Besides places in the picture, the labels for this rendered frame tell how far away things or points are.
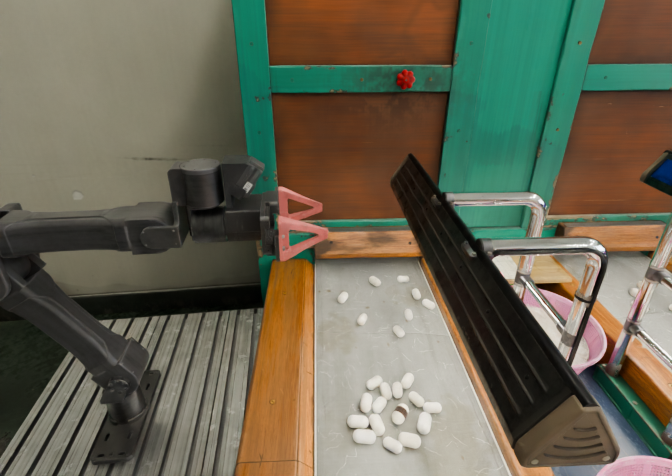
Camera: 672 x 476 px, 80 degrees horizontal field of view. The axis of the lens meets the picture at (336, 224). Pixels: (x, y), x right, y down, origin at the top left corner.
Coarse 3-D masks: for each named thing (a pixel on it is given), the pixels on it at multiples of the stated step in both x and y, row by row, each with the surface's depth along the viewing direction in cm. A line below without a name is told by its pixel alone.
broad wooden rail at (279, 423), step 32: (288, 288) 100; (288, 320) 89; (256, 352) 81; (288, 352) 80; (256, 384) 73; (288, 384) 73; (256, 416) 67; (288, 416) 67; (256, 448) 62; (288, 448) 62
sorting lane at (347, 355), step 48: (336, 288) 104; (384, 288) 104; (336, 336) 88; (384, 336) 88; (432, 336) 88; (336, 384) 76; (432, 384) 76; (336, 432) 67; (384, 432) 67; (432, 432) 67; (480, 432) 67
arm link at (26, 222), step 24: (0, 216) 61; (24, 216) 58; (48, 216) 58; (72, 216) 58; (96, 216) 59; (120, 216) 58; (144, 216) 58; (168, 216) 60; (0, 240) 56; (24, 240) 57; (48, 240) 58; (72, 240) 58; (96, 240) 59; (120, 240) 58; (0, 264) 57; (0, 288) 58
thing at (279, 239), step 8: (280, 216) 58; (280, 224) 56; (288, 224) 57; (296, 224) 58; (304, 224) 58; (272, 232) 62; (280, 232) 57; (288, 232) 57; (312, 232) 59; (320, 232) 60; (272, 240) 60; (280, 240) 57; (288, 240) 59; (312, 240) 60; (320, 240) 60; (272, 248) 60; (280, 248) 58; (288, 248) 59; (296, 248) 59; (304, 248) 60; (280, 256) 59; (288, 256) 59
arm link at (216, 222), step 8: (192, 208) 59; (208, 208) 59; (216, 208) 61; (224, 208) 62; (192, 216) 60; (200, 216) 60; (208, 216) 60; (216, 216) 60; (192, 224) 60; (200, 224) 60; (208, 224) 60; (216, 224) 60; (192, 232) 60; (200, 232) 60; (208, 232) 60; (216, 232) 60; (224, 232) 61; (200, 240) 61; (208, 240) 61; (216, 240) 61; (224, 240) 62
